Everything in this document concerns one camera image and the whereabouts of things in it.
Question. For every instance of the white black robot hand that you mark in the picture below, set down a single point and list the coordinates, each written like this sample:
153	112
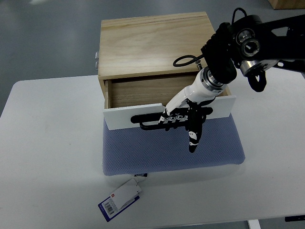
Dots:
202	91

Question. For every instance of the black drawer handle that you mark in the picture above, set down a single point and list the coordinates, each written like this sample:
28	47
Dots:
150	121

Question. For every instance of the white drawer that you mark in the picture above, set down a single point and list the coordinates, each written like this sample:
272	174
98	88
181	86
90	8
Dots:
127	97

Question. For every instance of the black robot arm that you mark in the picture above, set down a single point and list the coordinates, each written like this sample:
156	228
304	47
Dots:
248	45

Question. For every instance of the wooden drawer cabinet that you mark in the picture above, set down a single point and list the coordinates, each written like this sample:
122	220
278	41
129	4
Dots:
148	46

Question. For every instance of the blue foam cushion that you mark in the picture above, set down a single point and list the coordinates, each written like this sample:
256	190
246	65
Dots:
135	151

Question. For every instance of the white blue product tag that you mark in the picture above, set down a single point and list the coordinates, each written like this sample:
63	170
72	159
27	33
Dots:
120	199

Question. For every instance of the white table leg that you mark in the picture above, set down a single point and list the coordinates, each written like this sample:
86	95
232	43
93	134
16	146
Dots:
254	224

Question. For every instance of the cardboard box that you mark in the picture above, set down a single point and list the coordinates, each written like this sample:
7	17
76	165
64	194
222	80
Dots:
287	4

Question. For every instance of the black table control panel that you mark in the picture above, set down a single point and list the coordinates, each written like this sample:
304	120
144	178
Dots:
295	218

